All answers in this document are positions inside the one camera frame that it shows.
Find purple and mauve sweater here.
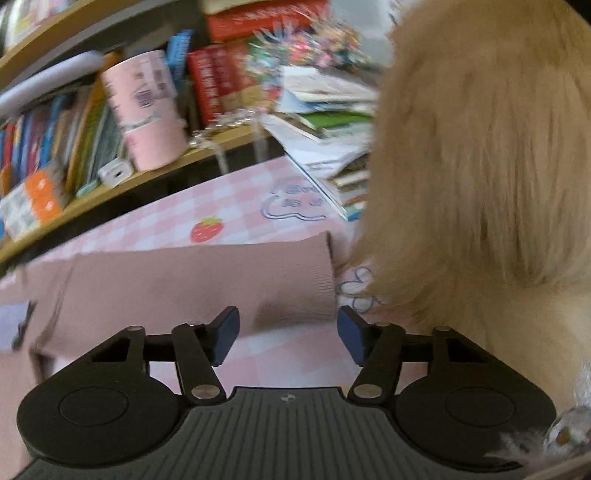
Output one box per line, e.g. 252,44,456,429
1,232,335,479

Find fluffy tan fur sleeve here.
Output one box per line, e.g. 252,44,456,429
349,1,590,409

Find upper orange white box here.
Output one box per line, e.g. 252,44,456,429
1,161,70,240

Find white charger adapter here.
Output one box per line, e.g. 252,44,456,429
98,158,134,188

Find pink checkered table mat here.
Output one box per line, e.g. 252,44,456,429
21,158,408,390

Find row of leaning books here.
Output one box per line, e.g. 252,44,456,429
1,51,126,196

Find stack of papers and magazines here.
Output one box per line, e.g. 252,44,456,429
260,66,379,221

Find pink cylindrical tumbler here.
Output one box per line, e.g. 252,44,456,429
101,50,188,171

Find white flat lamp head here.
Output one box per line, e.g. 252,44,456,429
0,51,104,120

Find red books on shelf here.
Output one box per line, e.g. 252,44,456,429
187,1,328,126

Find crystal bead bracelet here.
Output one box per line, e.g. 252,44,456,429
543,405,591,460

